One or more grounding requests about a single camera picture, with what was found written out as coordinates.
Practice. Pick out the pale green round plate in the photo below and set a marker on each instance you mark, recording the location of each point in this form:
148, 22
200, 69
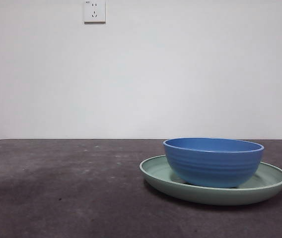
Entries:
205, 197

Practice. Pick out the white wall power socket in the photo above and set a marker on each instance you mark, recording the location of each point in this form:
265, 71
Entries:
95, 12

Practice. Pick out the blue ribbed bowl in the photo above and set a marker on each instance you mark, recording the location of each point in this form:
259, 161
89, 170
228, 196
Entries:
213, 166

